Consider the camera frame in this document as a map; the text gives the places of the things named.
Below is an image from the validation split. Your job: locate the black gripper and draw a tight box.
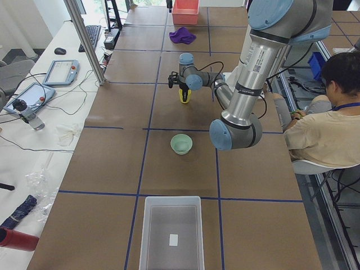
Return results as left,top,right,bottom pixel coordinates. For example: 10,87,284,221
168,71,187,102

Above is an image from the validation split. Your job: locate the yellow plastic cup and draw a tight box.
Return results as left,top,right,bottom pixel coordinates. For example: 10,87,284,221
178,89,192,104

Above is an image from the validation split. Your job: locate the light green plastic bowl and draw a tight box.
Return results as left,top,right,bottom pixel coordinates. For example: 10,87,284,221
170,133,193,155

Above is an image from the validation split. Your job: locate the purple cloth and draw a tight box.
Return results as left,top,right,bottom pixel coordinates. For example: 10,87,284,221
169,27,197,45

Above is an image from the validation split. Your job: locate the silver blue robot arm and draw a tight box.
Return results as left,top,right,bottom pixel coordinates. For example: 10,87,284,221
168,1,333,150

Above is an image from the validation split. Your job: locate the translucent white storage box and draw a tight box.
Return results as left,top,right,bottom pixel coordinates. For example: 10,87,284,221
139,196,205,269

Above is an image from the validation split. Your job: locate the red plastic bin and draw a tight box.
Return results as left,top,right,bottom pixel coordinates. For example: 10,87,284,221
172,0,199,25

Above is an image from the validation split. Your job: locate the black keyboard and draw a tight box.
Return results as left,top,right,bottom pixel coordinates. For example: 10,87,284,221
85,25,102,50

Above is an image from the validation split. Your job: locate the teach pendant tablet far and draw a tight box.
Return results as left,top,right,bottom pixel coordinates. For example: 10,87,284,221
43,60,80,87

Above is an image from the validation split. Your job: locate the teach pendant tablet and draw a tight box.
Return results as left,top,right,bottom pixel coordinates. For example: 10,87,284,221
3,83,56,114
43,60,80,87

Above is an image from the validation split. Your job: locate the black computer mouse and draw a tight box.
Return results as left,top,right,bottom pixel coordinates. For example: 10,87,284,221
54,47,66,55

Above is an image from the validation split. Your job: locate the blue plastic bin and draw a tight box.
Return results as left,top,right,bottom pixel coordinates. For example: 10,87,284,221
307,52,326,82

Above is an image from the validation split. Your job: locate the white chair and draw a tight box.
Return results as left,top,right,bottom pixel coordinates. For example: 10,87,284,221
291,159,360,201

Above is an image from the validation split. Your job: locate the white label sticker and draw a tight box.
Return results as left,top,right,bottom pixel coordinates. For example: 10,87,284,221
169,233,179,246

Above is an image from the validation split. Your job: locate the teach pendant tablet near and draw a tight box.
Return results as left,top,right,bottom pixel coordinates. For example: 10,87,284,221
3,83,56,114

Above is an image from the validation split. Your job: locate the seated person beige shirt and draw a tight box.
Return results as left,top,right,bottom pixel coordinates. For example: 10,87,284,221
273,51,359,168

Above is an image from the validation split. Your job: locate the clear water bottle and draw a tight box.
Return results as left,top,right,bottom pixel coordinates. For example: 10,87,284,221
12,99,45,131

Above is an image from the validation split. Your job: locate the crumpled clear plastic wrap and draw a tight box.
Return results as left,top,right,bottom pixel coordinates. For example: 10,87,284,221
25,152,60,224

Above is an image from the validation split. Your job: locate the folded dark blue umbrella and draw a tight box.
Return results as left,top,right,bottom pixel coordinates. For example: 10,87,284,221
1,195,37,230

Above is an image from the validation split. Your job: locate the red cylinder bottle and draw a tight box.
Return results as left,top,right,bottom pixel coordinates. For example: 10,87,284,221
1,227,39,251

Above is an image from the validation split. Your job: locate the aluminium frame post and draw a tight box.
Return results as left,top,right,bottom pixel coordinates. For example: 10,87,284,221
64,0,106,86

